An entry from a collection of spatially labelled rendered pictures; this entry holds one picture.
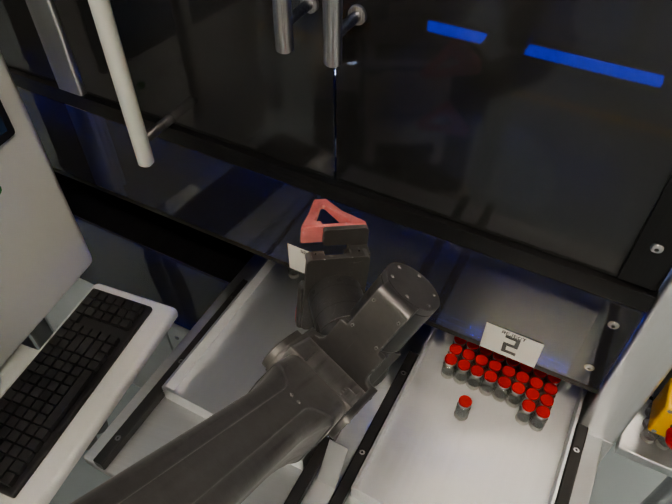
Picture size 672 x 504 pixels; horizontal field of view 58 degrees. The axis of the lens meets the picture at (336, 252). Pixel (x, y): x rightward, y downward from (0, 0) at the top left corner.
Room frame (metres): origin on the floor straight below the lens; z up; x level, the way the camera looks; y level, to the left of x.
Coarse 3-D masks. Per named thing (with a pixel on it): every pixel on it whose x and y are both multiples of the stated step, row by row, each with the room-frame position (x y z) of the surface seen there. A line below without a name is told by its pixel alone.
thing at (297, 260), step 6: (288, 246) 0.68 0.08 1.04; (294, 246) 0.67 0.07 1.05; (288, 252) 0.68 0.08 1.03; (294, 252) 0.67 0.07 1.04; (300, 252) 0.67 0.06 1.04; (306, 252) 0.66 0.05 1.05; (294, 258) 0.67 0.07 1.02; (300, 258) 0.67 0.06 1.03; (294, 264) 0.68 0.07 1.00; (300, 264) 0.67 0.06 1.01; (300, 270) 0.67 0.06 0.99
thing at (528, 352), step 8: (488, 328) 0.52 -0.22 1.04; (496, 328) 0.51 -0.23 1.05; (488, 336) 0.52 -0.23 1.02; (496, 336) 0.51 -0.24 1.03; (504, 336) 0.51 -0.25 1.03; (512, 336) 0.50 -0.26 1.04; (520, 336) 0.50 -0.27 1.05; (480, 344) 0.52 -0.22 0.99; (488, 344) 0.51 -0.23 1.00; (496, 344) 0.51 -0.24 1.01; (512, 344) 0.50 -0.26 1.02; (520, 344) 0.50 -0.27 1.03; (528, 344) 0.49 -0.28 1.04; (536, 344) 0.49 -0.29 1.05; (496, 352) 0.51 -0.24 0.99; (504, 352) 0.50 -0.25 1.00; (512, 352) 0.50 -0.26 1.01; (520, 352) 0.49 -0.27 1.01; (528, 352) 0.49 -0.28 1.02; (536, 352) 0.48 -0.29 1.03; (520, 360) 0.49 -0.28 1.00; (528, 360) 0.49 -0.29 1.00; (536, 360) 0.48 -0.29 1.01
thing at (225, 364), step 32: (256, 288) 0.72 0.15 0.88; (288, 288) 0.72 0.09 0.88; (224, 320) 0.64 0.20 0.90; (256, 320) 0.65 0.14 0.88; (288, 320) 0.65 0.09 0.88; (192, 352) 0.56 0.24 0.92; (224, 352) 0.58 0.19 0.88; (256, 352) 0.58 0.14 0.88; (192, 384) 0.52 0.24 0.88; (224, 384) 0.52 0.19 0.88
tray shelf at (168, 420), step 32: (256, 256) 0.81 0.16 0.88; (416, 352) 0.58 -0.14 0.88; (384, 384) 0.52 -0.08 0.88; (128, 416) 0.46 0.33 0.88; (160, 416) 0.46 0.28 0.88; (192, 416) 0.46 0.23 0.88; (96, 448) 0.41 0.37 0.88; (128, 448) 0.41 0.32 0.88; (352, 448) 0.41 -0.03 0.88; (288, 480) 0.36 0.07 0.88; (576, 480) 0.36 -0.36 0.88
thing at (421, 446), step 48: (432, 336) 0.60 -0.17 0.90; (432, 384) 0.52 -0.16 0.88; (480, 384) 0.52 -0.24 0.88; (384, 432) 0.42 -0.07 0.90; (432, 432) 0.43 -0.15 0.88; (480, 432) 0.43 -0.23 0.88; (528, 432) 0.43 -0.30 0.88; (384, 480) 0.36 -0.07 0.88; (432, 480) 0.36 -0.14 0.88; (480, 480) 0.36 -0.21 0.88; (528, 480) 0.36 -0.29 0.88
